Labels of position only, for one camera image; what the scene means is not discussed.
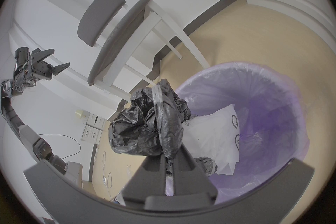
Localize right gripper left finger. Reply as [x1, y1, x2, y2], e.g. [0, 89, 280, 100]
[121, 155, 168, 204]

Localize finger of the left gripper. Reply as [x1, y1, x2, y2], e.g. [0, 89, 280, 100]
[39, 49, 55, 61]
[51, 62, 71, 76]

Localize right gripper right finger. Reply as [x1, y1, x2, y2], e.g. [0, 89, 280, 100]
[172, 144, 218, 203]

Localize white printed wrapper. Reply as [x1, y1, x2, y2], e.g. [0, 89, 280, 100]
[184, 103, 240, 176]

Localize black plastic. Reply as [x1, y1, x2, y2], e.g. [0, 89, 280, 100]
[108, 79, 218, 175]

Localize purple plastic bag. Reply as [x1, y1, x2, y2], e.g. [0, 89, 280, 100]
[174, 61, 312, 205]

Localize white trash bin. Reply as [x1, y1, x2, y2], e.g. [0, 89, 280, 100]
[178, 63, 307, 205]

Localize white chair grey cushions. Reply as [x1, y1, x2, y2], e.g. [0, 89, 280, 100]
[77, 0, 210, 87]

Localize white chest of drawers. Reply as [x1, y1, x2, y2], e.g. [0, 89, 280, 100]
[81, 113, 107, 145]

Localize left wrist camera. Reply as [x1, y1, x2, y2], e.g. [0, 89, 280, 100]
[14, 47, 31, 61]

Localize white cable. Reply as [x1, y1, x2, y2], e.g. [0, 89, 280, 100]
[100, 151, 114, 188]

